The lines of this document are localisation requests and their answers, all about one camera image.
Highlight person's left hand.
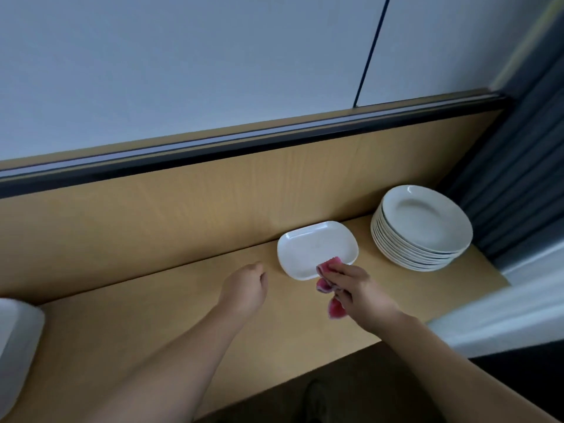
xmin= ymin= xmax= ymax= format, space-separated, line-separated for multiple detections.
xmin=217 ymin=262 xmax=268 ymax=321

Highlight person's right hand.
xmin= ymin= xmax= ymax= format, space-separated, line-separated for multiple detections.
xmin=319 ymin=260 xmax=407 ymax=335

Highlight pink cleaning cloth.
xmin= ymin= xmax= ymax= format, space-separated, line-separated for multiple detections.
xmin=315 ymin=255 xmax=349 ymax=319

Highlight stack of white rectangular plates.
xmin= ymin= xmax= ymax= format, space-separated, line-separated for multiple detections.
xmin=277 ymin=221 xmax=360 ymax=281

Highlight stack of white round plates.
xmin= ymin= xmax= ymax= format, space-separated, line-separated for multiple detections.
xmin=371 ymin=184 xmax=474 ymax=272

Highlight pile of white oblong plates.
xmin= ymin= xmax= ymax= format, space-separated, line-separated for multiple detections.
xmin=0 ymin=298 xmax=47 ymax=419

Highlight person's left forearm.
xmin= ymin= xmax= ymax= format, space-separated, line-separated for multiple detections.
xmin=83 ymin=305 xmax=243 ymax=423

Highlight person's right forearm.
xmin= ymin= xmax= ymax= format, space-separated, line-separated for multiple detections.
xmin=374 ymin=313 xmax=560 ymax=423

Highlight grey curtain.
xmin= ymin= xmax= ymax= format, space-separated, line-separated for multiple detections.
xmin=441 ymin=31 xmax=564 ymax=270

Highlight black wall rail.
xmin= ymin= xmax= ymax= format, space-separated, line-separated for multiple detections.
xmin=0 ymin=94 xmax=512 ymax=199

